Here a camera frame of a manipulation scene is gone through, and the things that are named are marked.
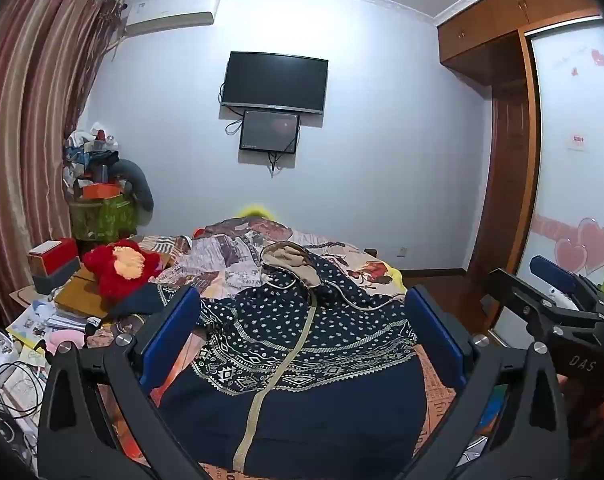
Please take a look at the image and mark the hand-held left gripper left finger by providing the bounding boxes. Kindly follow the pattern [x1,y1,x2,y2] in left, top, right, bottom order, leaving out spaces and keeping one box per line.
[38,285,217,480]

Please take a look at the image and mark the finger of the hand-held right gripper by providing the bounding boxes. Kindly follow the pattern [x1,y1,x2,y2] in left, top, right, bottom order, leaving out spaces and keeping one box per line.
[483,268,604,342]
[529,255,604,312]

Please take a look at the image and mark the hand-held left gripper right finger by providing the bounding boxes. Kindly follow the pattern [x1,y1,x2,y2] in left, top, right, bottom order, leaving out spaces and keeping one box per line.
[396,285,570,480]

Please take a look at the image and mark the navy patterned hooded jacket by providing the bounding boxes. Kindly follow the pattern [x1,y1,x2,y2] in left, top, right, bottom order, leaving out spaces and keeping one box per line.
[109,241,427,478]

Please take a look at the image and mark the red plush toy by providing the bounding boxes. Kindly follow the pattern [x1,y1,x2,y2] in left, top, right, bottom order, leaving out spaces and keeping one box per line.
[83,240,163,301]

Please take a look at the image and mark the printed blanket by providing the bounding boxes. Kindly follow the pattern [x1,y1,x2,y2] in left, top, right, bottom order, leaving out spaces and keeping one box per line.
[89,217,458,480]

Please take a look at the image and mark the wooden room door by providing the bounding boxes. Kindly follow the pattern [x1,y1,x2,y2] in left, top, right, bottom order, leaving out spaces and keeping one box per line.
[467,82,530,278]

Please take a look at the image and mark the brown cardboard box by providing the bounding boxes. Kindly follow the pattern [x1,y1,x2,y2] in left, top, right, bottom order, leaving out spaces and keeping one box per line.
[9,265,113,318]

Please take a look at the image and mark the frosted sliding door heart stickers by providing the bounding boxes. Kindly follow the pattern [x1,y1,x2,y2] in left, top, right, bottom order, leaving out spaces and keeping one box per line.
[492,20,604,346]

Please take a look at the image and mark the green storage box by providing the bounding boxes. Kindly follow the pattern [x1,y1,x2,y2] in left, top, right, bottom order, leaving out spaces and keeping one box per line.
[70,195,138,245]

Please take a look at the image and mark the pile of papers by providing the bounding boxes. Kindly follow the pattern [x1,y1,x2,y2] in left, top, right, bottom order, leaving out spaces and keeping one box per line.
[0,300,105,441]

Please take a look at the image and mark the yellow cloth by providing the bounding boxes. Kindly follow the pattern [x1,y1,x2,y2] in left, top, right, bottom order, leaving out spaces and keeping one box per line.
[237,203,277,222]

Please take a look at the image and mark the red box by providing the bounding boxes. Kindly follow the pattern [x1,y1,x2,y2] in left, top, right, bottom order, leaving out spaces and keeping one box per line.
[26,238,78,275]

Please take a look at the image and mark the grey neck pillow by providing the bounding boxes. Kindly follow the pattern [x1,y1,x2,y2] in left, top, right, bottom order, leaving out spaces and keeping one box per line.
[112,158,155,213]

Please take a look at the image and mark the orange box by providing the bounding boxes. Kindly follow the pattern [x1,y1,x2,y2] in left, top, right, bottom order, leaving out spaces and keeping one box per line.
[82,182,122,201]

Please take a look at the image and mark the pile of clutter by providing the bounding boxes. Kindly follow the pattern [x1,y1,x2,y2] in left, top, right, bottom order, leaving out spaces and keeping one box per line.
[62,121,122,196]

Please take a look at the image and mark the wooden wardrobe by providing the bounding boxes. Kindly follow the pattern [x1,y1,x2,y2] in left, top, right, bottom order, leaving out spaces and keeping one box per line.
[436,0,604,291]

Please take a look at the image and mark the striped brown curtain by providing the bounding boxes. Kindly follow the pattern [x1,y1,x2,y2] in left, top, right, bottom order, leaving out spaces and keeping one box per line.
[0,0,125,331]

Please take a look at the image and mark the white air conditioner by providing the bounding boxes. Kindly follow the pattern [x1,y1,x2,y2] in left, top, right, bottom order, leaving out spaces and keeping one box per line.
[124,0,221,37]

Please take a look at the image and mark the black cable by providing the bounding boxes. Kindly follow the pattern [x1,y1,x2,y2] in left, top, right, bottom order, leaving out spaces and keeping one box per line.
[0,357,50,418]

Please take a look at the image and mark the small black wall monitor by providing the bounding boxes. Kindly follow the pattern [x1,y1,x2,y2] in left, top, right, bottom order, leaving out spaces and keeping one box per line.
[239,109,301,155]

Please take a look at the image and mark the large black wall television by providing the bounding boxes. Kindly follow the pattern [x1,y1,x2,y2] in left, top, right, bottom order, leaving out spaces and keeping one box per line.
[220,51,329,115]

